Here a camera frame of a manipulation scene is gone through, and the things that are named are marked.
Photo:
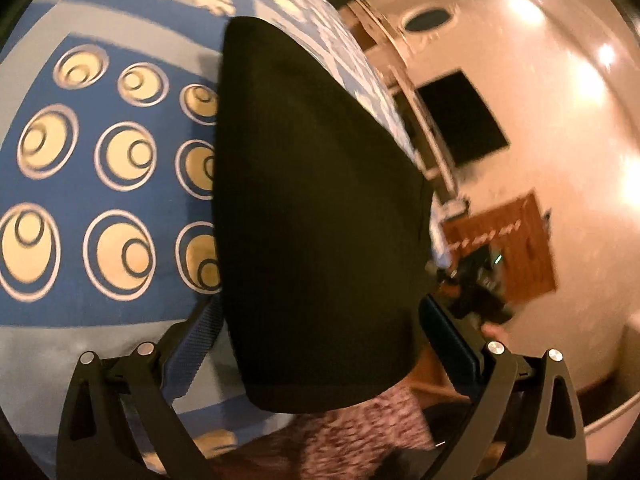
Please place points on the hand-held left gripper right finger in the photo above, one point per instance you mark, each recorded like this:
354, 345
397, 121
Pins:
452, 345

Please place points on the black flat screen television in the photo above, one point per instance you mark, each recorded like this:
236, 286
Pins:
462, 117

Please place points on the black pants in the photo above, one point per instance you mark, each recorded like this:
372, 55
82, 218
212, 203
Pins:
320, 210

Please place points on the wooden chair frame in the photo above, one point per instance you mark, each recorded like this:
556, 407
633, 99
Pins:
430, 150

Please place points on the white vanity dresser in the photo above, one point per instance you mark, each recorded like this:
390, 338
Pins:
375, 40

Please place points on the bed with blue patterned sheet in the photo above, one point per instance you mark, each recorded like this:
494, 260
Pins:
80, 290

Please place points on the oval vanity mirror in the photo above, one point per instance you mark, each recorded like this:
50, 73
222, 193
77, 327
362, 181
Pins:
426, 18

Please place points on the person's floral patterned clothing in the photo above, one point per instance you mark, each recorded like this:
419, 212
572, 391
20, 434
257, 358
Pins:
350, 435

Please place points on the wooden cabinet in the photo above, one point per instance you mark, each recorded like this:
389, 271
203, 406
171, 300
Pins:
520, 240

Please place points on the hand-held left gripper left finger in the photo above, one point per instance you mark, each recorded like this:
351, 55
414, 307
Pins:
192, 350

